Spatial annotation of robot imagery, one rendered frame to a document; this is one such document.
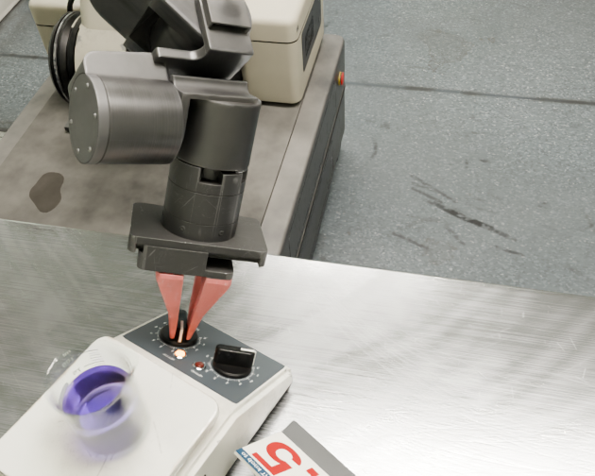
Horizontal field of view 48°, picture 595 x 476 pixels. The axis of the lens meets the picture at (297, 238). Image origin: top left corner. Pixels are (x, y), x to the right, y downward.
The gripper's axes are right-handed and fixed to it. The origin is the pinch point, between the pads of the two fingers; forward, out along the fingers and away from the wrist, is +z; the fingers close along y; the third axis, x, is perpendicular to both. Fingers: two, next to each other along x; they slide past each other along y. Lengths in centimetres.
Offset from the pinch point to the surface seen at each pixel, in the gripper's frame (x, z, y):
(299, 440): -6.1, 5.9, 10.4
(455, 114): 136, 3, 84
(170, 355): -2.0, 1.5, -0.7
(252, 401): -6.5, 2.1, 5.7
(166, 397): -7.8, 1.1, -1.0
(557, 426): -9.2, 0.3, 30.4
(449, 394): -4.8, 1.2, 22.7
